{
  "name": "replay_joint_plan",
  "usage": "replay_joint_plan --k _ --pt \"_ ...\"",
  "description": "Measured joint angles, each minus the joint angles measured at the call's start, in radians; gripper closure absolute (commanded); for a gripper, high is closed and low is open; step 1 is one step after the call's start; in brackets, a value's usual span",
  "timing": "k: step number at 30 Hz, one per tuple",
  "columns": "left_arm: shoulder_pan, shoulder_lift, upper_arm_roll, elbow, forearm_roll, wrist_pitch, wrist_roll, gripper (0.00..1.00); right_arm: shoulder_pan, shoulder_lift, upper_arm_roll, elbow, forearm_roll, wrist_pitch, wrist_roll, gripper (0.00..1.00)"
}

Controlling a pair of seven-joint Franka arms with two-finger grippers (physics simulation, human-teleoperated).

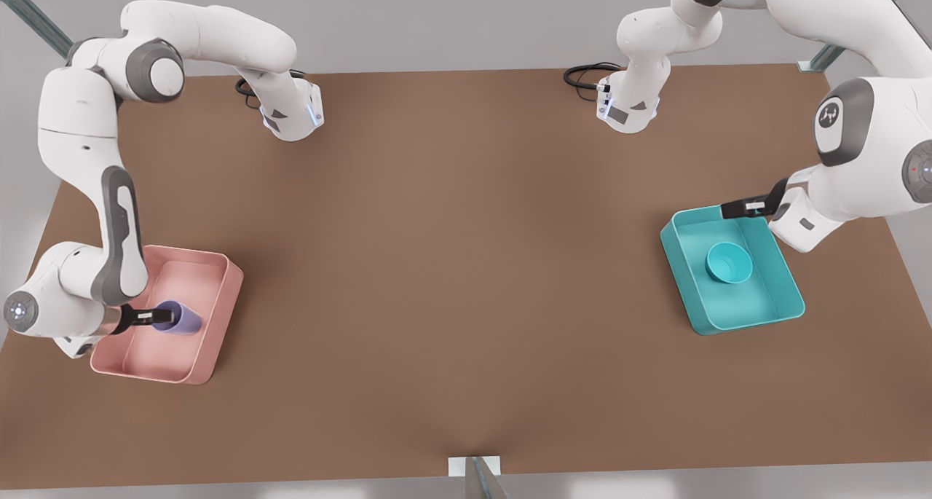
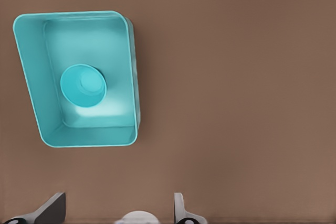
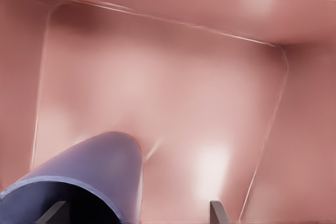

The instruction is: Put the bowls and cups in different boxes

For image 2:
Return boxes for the white round object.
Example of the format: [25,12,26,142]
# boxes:
[121,210,159,224]

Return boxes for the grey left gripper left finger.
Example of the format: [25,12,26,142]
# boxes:
[1,191,67,224]

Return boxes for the turquoise rectangular box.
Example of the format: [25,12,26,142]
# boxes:
[12,10,141,148]

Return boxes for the turquoise cup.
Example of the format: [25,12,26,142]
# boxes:
[60,63,108,108]

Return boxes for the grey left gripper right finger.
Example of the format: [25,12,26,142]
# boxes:
[173,192,208,224]

